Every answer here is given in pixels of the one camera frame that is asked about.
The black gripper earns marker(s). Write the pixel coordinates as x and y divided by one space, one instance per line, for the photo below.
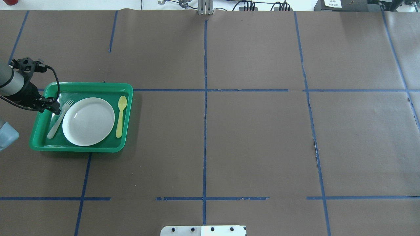
29 92

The pale grey plastic fork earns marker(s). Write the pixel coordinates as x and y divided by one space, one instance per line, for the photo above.
55 127

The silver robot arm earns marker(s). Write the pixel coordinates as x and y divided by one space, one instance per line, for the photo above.
17 89

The white round plate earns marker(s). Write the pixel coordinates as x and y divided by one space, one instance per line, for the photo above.
88 121

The yellow plastic spoon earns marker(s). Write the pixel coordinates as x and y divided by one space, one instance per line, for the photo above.
121 104

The black box with label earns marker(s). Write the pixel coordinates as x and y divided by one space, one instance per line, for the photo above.
341 5

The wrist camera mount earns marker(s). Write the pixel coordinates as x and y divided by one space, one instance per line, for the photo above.
26 67

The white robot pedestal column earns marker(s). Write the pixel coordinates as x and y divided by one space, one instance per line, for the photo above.
212 230

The aluminium frame post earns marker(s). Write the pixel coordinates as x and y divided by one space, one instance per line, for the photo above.
205 7

